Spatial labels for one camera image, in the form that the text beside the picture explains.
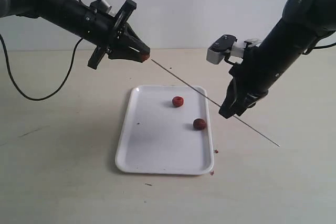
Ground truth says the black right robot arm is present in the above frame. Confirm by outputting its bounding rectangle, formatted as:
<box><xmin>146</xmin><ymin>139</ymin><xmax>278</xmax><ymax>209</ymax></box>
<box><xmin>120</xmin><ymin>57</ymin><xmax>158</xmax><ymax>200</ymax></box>
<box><xmin>219</xmin><ymin>0</ymin><xmax>335</xmax><ymax>119</ymax></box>

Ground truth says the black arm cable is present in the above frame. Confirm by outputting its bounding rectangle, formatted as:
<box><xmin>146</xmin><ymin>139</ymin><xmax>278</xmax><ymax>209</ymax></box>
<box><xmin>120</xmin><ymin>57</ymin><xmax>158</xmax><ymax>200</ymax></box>
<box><xmin>301</xmin><ymin>31</ymin><xmax>336</xmax><ymax>56</ymax></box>
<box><xmin>0</xmin><ymin>0</ymin><xmax>97</xmax><ymax>101</ymax></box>

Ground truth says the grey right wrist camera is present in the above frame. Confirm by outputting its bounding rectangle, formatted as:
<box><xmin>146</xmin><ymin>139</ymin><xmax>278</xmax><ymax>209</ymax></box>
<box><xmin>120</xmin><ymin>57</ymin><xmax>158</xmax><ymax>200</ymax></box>
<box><xmin>206</xmin><ymin>35</ymin><xmax>262</xmax><ymax>65</ymax></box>

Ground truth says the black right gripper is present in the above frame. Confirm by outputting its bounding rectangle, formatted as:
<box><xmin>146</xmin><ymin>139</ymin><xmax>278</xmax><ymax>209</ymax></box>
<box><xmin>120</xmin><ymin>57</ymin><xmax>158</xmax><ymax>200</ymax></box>
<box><xmin>219</xmin><ymin>69</ymin><xmax>268</xmax><ymax>119</ymax></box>

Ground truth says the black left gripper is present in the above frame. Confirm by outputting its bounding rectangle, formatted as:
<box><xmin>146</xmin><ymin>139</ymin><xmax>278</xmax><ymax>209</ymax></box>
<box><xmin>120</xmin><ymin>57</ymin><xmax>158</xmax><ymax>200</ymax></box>
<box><xmin>88</xmin><ymin>0</ymin><xmax>150</xmax><ymax>69</ymax></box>

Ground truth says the white rectangular plastic tray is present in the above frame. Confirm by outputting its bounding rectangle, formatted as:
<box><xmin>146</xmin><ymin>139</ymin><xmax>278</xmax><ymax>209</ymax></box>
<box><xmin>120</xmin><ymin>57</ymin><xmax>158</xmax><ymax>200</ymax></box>
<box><xmin>115</xmin><ymin>85</ymin><xmax>214</xmax><ymax>175</ymax></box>

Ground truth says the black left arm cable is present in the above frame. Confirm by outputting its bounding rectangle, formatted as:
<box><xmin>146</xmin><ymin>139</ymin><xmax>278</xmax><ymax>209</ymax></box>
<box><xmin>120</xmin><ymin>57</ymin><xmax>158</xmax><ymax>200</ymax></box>
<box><xmin>0</xmin><ymin>0</ymin><xmax>97</xmax><ymax>101</ymax></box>

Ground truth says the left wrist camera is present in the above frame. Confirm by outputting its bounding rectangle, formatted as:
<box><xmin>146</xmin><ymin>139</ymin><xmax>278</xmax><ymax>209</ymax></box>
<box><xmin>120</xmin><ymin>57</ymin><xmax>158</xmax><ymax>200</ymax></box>
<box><xmin>89</xmin><ymin>0</ymin><xmax>114</xmax><ymax>17</ymax></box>

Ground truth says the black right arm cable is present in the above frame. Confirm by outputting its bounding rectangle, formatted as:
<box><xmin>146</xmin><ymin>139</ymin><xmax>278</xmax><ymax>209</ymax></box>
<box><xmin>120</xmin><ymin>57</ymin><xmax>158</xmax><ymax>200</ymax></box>
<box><xmin>301</xmin><ymin>31</ymin><xmax>336</xmax><ymax>56</ymax></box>

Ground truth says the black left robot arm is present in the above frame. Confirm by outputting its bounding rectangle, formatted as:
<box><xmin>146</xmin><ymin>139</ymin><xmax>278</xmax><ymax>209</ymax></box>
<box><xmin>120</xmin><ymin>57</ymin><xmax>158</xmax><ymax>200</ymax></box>
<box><xmin>1</xmin><ymin>0</ymin><xmax>150</xmax><ymax>69</ymax></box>

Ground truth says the thin metal skewer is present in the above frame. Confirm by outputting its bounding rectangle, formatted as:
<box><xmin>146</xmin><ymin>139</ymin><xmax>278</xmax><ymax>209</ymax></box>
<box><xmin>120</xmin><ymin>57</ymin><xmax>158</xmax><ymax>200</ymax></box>
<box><xmin>150</xmin><ymin>59</ymin><xmax>281</xmax><ymax>147</ymax></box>

